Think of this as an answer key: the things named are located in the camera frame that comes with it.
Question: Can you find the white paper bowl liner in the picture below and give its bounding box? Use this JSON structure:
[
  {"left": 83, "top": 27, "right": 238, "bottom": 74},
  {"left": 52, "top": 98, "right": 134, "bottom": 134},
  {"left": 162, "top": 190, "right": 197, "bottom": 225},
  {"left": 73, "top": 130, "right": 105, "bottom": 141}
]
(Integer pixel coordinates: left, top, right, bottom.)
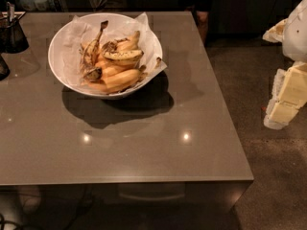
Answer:
[{"left": 60, "top": 11, "right": 168, "bottom": 92}]

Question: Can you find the yellow banana bunch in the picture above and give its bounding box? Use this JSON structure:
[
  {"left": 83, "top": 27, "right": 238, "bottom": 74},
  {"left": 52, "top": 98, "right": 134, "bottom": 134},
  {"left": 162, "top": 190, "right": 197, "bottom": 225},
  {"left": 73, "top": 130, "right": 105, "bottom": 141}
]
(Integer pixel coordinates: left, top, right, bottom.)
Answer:
[{"left": 80, "top": 31, "right": 143, "bottom": 94}]

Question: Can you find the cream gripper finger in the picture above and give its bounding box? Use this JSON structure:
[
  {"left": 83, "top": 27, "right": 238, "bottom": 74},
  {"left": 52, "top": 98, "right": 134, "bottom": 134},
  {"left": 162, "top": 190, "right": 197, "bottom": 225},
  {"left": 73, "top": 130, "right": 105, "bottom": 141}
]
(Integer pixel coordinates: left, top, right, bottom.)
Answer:
[{"left": 262, "top": 19, "right": 287, "bottom": 43}]

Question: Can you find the white ceramic bowl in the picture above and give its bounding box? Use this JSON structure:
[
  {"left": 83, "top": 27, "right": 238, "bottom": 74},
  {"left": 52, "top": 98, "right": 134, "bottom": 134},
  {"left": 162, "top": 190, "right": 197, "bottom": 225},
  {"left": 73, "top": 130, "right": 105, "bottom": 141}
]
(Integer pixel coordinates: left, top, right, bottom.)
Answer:
[{"left": 47, "top": 12, "right": 164, "bottom": 101}]

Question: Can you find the white rounded gripper body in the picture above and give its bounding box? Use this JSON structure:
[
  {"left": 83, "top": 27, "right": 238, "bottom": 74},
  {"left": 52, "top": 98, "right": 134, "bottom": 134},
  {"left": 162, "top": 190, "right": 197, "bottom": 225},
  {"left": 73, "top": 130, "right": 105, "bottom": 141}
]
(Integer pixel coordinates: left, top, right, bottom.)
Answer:
[{"left": 282, "top": 0, "right": 307, "bottom": 62}]

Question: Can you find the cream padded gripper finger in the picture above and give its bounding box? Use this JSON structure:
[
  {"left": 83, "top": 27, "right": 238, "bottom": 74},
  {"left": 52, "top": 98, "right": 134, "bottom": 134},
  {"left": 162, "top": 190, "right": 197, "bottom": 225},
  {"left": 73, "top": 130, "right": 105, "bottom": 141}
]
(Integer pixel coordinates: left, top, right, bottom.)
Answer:
[{"left": 264, "top": 62, "right": 307, "bottom": 129}]

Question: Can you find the dark round object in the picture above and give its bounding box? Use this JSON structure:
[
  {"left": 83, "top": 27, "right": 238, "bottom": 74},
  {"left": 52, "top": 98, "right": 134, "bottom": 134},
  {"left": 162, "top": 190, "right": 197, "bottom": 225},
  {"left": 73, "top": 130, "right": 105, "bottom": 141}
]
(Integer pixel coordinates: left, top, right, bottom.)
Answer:
[{"left": 0, "top": 55, "right": 11, "bottom": 81}]

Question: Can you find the spotted ripe banana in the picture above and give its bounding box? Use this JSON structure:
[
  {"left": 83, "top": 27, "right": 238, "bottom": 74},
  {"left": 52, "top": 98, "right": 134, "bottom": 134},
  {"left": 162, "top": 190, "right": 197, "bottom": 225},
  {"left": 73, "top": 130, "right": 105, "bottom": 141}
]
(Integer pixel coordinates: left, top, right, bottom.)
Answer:
[{"left": 103, "top": 50, "right": 143, "bottom": 61}]

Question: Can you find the dark glass container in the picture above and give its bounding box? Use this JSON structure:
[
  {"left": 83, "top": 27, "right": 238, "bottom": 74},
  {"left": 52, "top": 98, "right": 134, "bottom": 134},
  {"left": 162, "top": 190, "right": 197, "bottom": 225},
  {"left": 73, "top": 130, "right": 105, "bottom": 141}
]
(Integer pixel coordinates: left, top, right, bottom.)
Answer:
[{"left": 0, "top": 2, "right": 29, "bottom": 54}]

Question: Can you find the dark stemmed spotted banana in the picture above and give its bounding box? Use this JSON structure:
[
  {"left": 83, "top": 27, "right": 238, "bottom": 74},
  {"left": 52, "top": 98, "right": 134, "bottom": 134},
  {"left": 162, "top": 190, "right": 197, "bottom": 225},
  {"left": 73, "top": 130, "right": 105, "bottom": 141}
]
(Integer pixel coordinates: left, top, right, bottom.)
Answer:
[{"left": 80, "top": 20, "right": 108, "bottom": 72}]

